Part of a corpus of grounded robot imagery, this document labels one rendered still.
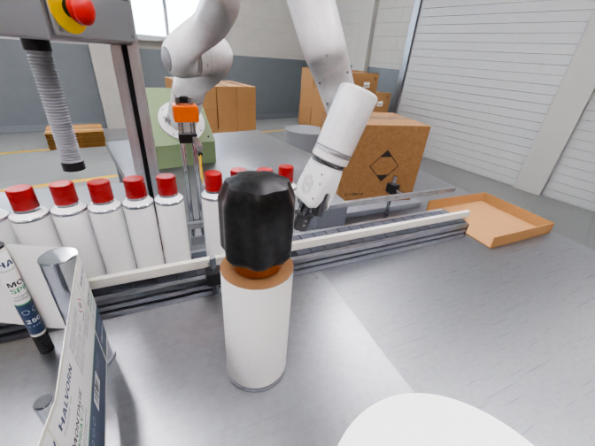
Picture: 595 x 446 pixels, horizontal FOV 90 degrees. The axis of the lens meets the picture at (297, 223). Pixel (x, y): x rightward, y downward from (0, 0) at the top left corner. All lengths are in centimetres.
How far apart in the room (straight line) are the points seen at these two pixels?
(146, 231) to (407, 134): 83
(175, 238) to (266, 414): 35
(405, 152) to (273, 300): 84
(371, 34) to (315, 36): 545
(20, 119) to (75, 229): 550
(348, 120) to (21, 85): 562
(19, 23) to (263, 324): 50
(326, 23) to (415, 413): 62
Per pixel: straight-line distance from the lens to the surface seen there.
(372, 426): 31
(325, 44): 66
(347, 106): 64
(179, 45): 109
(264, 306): 35
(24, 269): 53
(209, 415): 47
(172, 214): 60
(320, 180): 64
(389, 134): 104
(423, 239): 93
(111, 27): 64
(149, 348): 55
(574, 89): 458
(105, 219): 60
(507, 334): 77
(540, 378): 73
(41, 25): 57
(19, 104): 606
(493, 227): 120
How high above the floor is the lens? 129
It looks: 29 degrees down
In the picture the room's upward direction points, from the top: 5 degrees clockwise
